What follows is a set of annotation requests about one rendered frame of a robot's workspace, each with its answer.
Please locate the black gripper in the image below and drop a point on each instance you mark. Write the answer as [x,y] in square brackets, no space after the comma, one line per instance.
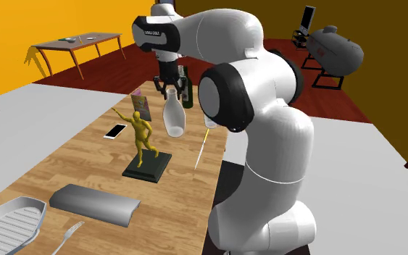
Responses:
[169,70]

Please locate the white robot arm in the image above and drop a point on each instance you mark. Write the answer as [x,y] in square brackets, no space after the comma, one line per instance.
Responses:
[274,141]

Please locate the dark green glass bottle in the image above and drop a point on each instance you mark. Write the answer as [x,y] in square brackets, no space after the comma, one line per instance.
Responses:
[188,95]

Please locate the white ceramic vase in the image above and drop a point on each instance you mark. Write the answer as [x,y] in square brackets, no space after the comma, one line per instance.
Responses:
[173,114]

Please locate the clear drinking glass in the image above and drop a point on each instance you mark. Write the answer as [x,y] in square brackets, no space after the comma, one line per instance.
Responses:
[209,122]

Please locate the golden figure on dark base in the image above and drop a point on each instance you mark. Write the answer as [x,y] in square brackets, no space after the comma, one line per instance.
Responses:
[143,134]

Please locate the white smartphone with black screen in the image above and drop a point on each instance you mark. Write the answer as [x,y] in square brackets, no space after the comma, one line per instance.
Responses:
[115,131]

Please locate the wooden side table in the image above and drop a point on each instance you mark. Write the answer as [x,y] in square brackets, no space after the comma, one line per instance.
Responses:
[73,44]

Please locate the grey rounded block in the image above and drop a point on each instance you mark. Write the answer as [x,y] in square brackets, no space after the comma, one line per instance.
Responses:
[94,205]

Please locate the television on black stand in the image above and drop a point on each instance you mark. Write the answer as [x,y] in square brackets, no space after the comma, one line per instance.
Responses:
[307,21]

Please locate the grey tank on black stand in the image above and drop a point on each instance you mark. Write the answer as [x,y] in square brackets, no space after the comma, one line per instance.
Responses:
[334,51]

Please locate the silver fork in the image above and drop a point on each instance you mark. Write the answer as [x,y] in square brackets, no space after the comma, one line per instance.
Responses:
[67,236]

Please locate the grey ribbed tray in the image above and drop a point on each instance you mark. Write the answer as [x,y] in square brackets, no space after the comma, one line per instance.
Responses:
[9,226]

